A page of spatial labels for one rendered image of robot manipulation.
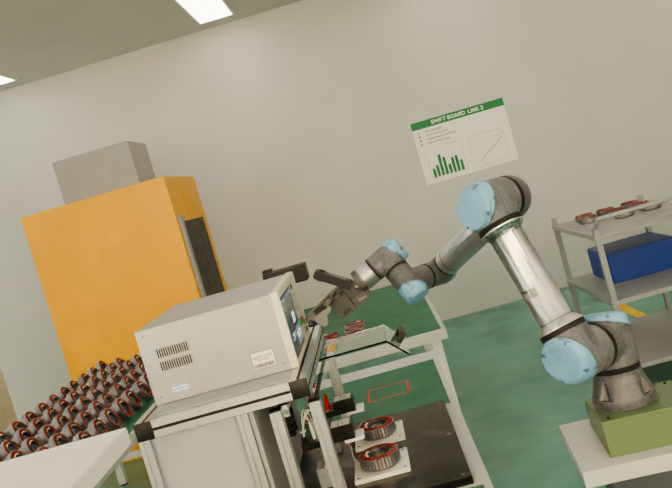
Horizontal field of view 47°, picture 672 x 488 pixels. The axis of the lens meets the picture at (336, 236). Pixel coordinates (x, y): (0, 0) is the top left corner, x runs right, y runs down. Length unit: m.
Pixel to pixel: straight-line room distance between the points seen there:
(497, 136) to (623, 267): 3.05
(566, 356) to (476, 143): 5.69
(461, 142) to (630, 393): 5.61
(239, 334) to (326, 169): 5.42
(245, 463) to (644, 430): 0.95
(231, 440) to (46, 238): 4.18
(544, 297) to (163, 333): 0.96
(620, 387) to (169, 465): 1.11
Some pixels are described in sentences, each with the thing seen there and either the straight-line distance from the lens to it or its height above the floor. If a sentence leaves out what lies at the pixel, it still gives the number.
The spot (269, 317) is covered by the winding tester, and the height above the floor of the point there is 1.26.
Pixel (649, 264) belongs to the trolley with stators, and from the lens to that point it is 4.78.
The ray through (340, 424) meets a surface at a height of 0.92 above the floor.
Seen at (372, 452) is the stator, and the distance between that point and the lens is 2.19.
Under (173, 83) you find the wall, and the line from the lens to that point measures 7.62.
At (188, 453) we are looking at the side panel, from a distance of 1.99.
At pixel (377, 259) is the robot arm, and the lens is 2.21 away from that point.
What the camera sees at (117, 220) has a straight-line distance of 5.78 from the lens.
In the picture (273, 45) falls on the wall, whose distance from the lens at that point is 7.50.
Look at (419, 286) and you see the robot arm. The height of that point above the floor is 1.20.
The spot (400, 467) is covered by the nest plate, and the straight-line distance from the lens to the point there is 2.11.
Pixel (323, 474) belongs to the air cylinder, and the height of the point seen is 0.81.
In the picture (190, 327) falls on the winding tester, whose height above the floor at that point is 1.29.
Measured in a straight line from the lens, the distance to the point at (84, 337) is 5.97.
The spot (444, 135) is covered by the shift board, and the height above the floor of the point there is 1.71.
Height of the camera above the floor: 1.54
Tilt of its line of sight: 4 degrees down
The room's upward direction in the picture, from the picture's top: 16 degrees counter-clockwise
